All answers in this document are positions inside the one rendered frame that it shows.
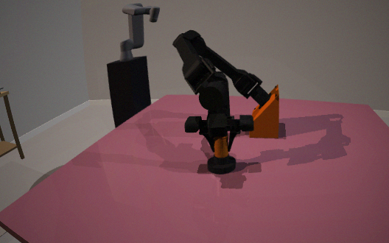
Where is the orange tapered knob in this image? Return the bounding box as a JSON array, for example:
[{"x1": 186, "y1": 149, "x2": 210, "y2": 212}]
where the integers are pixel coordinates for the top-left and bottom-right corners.
[{"x1": 214, "y1": 136, "x2": 228, "y2": 158}]

